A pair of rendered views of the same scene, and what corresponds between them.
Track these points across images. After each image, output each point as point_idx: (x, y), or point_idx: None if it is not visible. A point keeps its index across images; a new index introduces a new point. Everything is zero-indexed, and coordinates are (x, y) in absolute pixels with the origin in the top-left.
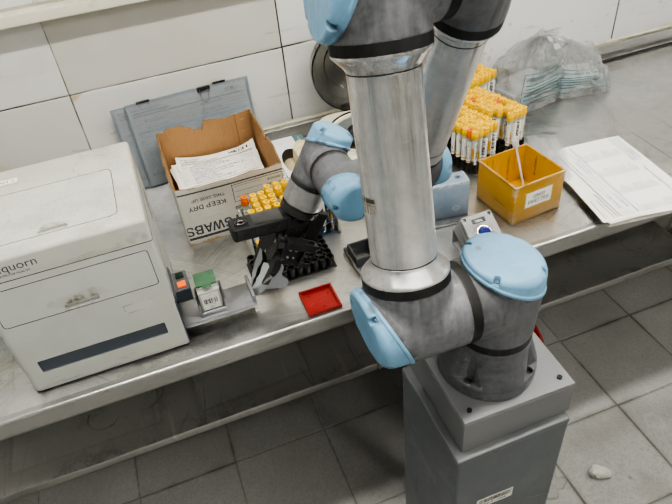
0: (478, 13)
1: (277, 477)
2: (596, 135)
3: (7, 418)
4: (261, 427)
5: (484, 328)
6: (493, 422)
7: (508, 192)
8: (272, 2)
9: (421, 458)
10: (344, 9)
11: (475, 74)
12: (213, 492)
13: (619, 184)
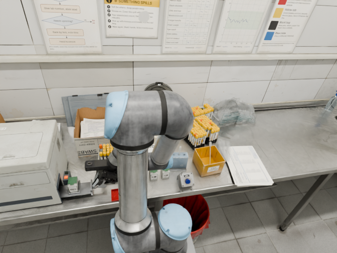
0: (174, 134)
1: (101, 241)
2: (244, 143)
3: None
4: (101, 218)
5: (160, 247)
6: None
7: (201, 165)
8: (132, 69)
9: None
10: (110, 132)
11: (205, 109)
12: (75, 242)
13: (246, 168)
